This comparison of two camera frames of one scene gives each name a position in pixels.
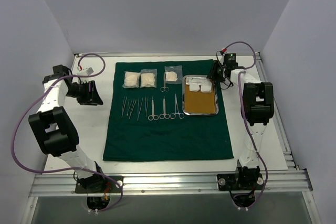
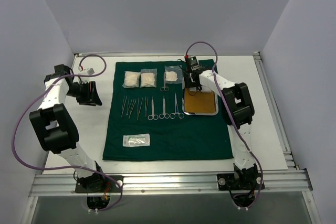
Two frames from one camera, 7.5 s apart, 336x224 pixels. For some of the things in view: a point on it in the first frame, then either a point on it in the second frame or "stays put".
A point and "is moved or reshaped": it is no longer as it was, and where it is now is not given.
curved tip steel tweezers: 132,107 stays put
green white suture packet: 198,81 is moved or reshaped
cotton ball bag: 148,78 stays put
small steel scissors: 165,88 stays put
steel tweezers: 138,107 stays put
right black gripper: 218,71 -> 195,77
